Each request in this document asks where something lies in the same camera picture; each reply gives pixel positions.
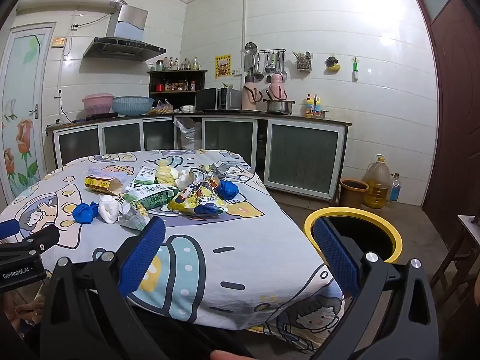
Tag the cartoon printed tablecloth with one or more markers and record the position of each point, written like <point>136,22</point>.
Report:
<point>210,270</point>

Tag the white tissue wad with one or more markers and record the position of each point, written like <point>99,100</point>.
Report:
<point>183,180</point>

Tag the large cooking oil jug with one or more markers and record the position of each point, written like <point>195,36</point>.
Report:
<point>377,183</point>

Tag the wooden stool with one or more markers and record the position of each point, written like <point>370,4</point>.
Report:
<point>452,255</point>

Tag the crumpled yellow paper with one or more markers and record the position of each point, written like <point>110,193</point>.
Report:
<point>165,172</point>

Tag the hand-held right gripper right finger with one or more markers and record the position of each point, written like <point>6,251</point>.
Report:
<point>337,257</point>

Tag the blue crumpled bag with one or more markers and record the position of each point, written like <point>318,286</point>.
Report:
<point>228,189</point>

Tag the blue water bottle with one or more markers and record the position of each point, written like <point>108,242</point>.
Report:
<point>394,191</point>

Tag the white woven sack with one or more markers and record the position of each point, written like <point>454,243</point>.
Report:
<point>189,135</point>

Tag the blue plastic basket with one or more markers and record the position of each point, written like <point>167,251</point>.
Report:
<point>133,105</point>

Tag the glass door with flower print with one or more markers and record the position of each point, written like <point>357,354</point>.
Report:
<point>22,120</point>

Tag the brown wooden door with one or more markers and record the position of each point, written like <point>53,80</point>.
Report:
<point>457,101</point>

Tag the black microwave oven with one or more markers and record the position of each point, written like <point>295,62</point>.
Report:
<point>210,99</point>

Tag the white exhaust duct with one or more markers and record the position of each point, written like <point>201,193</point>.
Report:
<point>56,2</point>

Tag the dark wooden spice shelf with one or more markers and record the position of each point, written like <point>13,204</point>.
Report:
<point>176,71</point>

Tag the flat white green milk carton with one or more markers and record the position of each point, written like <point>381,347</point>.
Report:
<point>144,176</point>

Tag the green white brush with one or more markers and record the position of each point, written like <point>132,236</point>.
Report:
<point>355,69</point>

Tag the steel cooking pot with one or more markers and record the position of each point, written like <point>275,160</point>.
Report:
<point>279,107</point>

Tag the brown plastic bucket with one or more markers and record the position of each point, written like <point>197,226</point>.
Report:
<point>352,195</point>

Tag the kitchen counter cabinet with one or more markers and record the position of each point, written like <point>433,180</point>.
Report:
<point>300,157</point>

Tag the steel range hood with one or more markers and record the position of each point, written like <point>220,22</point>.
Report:
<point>123,47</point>

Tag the person's left hand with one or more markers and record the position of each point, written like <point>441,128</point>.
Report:
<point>28,313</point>

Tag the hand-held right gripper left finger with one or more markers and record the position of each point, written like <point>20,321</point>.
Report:
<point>144,255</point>

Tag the yellow cartoon snack bag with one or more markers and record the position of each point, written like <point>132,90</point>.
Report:
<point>191,199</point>

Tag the black induction cooktop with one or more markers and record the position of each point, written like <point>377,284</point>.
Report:
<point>101,116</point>

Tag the white plastic bag ball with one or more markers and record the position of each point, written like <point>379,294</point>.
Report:
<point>109,208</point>

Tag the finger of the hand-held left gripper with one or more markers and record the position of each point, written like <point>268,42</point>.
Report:
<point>9,229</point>
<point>43,238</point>

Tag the pale purple plastic bag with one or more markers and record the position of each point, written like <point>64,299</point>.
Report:
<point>112,168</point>

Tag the pink plastic basin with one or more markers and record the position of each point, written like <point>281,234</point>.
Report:
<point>97,104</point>

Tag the plastic bag of food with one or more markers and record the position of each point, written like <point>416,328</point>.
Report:
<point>161,109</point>

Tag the yellow wall poster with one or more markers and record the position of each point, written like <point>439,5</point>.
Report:
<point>222,66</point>

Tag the row of condiment bottles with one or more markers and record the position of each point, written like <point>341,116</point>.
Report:
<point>174,64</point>

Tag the crushed green milk carton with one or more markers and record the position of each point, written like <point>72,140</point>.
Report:
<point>153,197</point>

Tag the dark scrubber in yellow holder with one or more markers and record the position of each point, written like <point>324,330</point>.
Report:
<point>333,65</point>

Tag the black bin with yellow rim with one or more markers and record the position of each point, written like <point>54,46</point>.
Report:
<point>375,232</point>

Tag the small brown wall box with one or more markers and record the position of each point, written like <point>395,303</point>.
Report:
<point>58,42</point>

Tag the row of hanging kitchen utensils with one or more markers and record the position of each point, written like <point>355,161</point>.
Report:
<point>258,63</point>

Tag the yellow cardboard box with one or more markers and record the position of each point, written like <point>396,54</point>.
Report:
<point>101,183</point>

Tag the yellow dish soap bottle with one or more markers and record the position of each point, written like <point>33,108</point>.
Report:
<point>311,107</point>

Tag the crinkled grey snack wrapper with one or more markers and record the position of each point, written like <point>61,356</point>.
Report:
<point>206,172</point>

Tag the row of spice jars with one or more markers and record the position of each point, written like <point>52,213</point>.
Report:
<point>176,86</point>

